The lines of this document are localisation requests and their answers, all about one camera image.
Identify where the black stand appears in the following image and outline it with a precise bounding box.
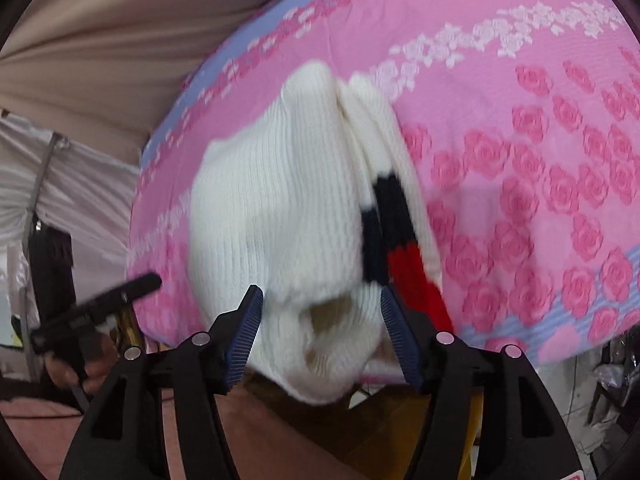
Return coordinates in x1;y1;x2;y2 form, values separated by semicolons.
27;220;77;323

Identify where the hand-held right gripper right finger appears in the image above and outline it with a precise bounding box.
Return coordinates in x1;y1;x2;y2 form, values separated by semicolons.
380;285;583;480

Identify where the person's left hand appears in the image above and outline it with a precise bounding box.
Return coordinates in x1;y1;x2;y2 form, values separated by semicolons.
46;332;122;396

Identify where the grey metal pole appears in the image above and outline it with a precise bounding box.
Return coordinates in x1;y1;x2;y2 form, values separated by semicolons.
22;132;72;263

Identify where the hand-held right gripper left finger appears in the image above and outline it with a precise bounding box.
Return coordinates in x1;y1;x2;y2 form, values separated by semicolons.
59;286;265;480

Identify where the white red black knit sweater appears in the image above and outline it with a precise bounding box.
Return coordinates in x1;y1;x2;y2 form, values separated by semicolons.
189;60;456;406

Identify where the white satin curtain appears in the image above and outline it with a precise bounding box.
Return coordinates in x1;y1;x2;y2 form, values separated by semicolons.
0;112;142;378

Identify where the beige backdrop cloth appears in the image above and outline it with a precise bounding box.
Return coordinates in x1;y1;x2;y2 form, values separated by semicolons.
0;0;346;167

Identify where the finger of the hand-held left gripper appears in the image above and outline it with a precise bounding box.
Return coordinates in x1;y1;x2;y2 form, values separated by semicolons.
30;272;163;357

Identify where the dark clutter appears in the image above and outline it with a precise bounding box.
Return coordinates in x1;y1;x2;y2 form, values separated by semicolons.
589;344;640;427

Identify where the pink floral blanket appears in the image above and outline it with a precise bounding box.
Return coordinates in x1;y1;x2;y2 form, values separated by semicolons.
127;0;640;367

